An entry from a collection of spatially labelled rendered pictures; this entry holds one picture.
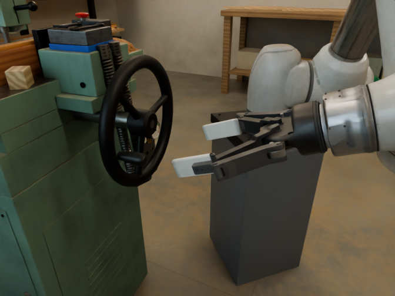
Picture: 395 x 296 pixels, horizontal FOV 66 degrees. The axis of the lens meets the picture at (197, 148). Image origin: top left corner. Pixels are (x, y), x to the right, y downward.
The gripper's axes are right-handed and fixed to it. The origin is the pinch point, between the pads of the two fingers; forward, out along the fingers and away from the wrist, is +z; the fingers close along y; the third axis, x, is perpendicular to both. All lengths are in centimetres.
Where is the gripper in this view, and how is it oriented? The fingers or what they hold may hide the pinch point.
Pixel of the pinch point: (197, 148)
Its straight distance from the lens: 52.1
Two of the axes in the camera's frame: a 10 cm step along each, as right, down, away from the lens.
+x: 3.3, 8.8, 3.3
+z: -8.8, 1.5, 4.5
